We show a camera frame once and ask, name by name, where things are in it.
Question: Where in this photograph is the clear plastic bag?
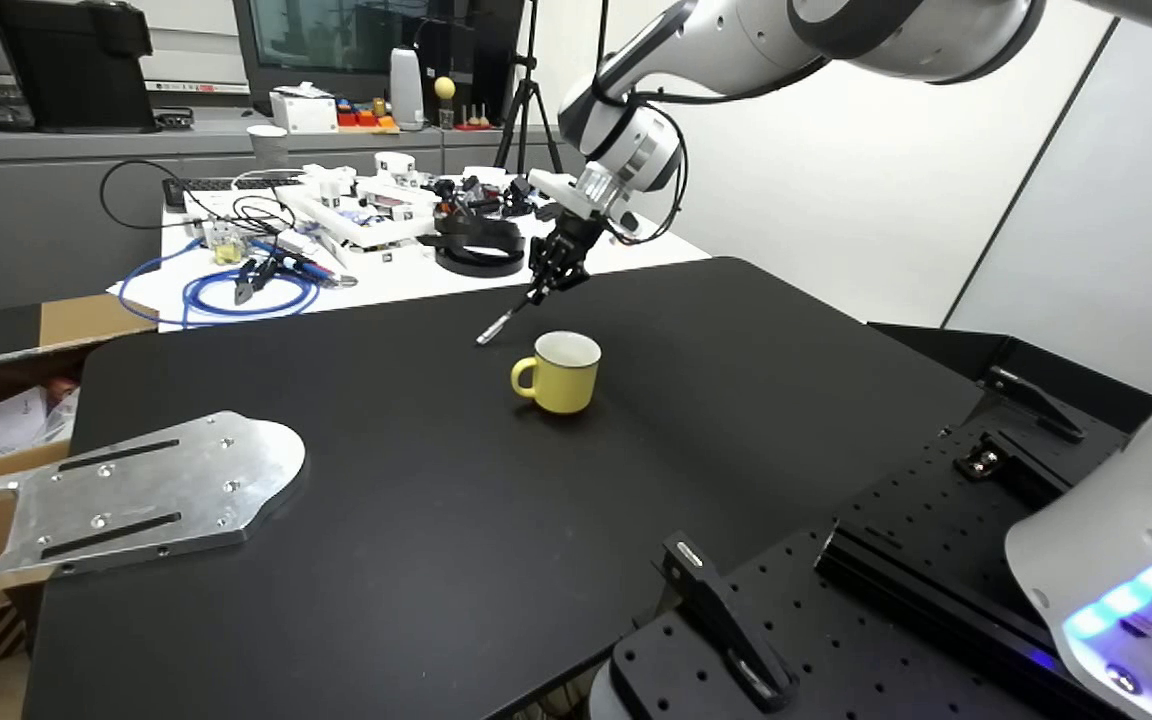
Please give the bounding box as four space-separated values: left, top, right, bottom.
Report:
0 375 84 478

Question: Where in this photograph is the black and silver pen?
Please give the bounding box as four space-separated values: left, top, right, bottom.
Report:
472 294 536 347

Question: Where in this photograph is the white cylinder bottle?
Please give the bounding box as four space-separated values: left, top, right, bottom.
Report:
383 43 431 136

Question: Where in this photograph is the small yellowish jar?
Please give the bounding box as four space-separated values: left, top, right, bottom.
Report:
202 215 250 268

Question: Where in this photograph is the large dark monitor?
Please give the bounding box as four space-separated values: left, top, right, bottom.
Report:
228 0 526 114

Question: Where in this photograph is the black bracket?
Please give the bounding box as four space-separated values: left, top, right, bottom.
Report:
952 366 1087 487

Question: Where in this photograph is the white labelled box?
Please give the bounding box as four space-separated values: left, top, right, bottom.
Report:
262 79 341 136

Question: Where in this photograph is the coiled black cable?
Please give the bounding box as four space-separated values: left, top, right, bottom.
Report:
431 210 526 280

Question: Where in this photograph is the blue cable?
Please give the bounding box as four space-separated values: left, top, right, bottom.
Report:
112 238 327 331

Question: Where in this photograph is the black optical breadboard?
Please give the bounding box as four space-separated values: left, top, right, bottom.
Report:
582 355 1149 720

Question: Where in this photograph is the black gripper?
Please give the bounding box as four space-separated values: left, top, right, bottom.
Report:
522 210 608 310

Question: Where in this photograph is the black camera tripod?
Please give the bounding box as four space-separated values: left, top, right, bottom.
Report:
491 0 570 175

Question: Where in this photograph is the black aluminium rail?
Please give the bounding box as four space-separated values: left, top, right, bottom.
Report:
811 514 1073 684

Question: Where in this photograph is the large brown cardboard box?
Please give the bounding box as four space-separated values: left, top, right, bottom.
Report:
0 294 163 684

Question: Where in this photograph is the yellow ceramic cup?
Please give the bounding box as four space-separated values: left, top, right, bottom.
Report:
506 329 605 420

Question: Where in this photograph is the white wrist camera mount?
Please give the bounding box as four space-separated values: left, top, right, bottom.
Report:
518 165 608 215

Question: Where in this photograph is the white electronics pile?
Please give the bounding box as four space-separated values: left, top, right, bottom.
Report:
273 155 442 257

